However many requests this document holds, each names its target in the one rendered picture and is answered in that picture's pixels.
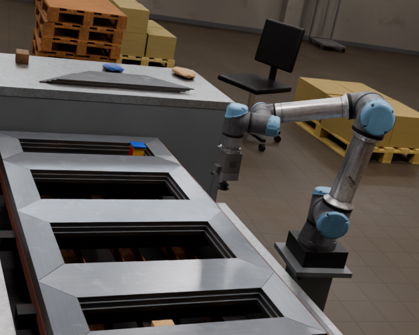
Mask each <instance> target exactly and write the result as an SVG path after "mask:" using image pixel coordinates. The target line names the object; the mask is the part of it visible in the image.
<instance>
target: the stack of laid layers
mask: <svg viewBox="0 0 419 335"><path fill-rule="evenodd" d="M19 141H20V144H21V147H22V149H23V150H27V151H48V152H87V153H108V154H129V151H130V143H115V142H82V141H65V140H32V139H19ZM0 166H1V171H2V174H3V178H4V180H5V185H6V188H7V192H8V195H9V199H10V202H11V207H12V209H13V214H14V216H15V220H16V224H17V228H18V231H19V235H20V238H21V242H22V245H23V249H24V252H25V256H26V260H27V264H28V266H29V271H30V274H31V278H32V281H33V285H34V288H35V292H36V295H37V300H38V302H39V306H40V309H41V314H42V317H43V321H44V324H45V328H46V331H47V335H54V334H53V330H52V328H51V323H50V320H49V316H48V314H47V309H46V307H45V303H44V300H43V296H42V293H41V289H40V286H39V282H38V280H37V276H36V272H35V269H34V266H33V262H32V259H31V255H30V252H29V248H28V245H27V241H26V238H25V234H24V232H23V228H22V224H21V221H20V218H19V214H18V211H17V207H16V205H15V200H14V197H13V194H12V191H11V186H10V184H9V180H8V177H7V173H6V170H5V166H4V163H3V159H2V157H1V152H0ZM30 171H31V174H32V176H33V179H34V182H41V183H128V184H164V185H165V186H166V187H167V188H168V190H169V191H170V192H171V194H172V195H173V196H174V197H175V199H181V200H190V199H189V198H188V196H187V195H186V194H185V193H184V192H183V191H182V189H181V188H180V186H179V185H178V184H177V183H176V182H175V181H174V179H173V178H172V176H171V175H170V174H169V173H160V172H131V171H72V170H42V169H30ZM50 225H51V228H52V230H53V233H54V236H55V237H121V236H160V235H203V236H204V237H205V238H206V239H207V240H208V242H209V243H210V245H211V246H212V247H213V249H214V250H215V251H216V253H217V254H218V255H219V256H220V258H221V259H231V258H237V257H236V256H235V255H234V254H233V253H232V252H231V250H230V249H229V247H228V246H227V245H226V244H225V243H224V242H223V240H222V239H221V238H220V236H219V235H218V234H217V233H216V232H215V230H214V229H213V228H212V226H211V225H210V224H209V223H208V222H207V221H175V222H95V223H50ZM78 301H79V303H80V307H81V309H82V312H83V314H84V315H87V314H107V313H117V312H138V311H149V310H169V309H180V308H200V307H211V306H231V305H242V304H256V305H257V306H258V307H259V309H260V310H261V311H262V313H263V314H264V315H265V317H266V318H277V317H284V316H283V315H282V313H281V312H280V311H279V309H278V308H277V307H276V306H275V305H274V304H273V302H272V301H271V300H270V298H269V297H268V296H267V295H266V294H265V292H264V291H263V290H262V288H244V289H231V290H207V291H194V292H169V293H156V294H132V295H119V296H95V297H82V298H78Z"/></svg>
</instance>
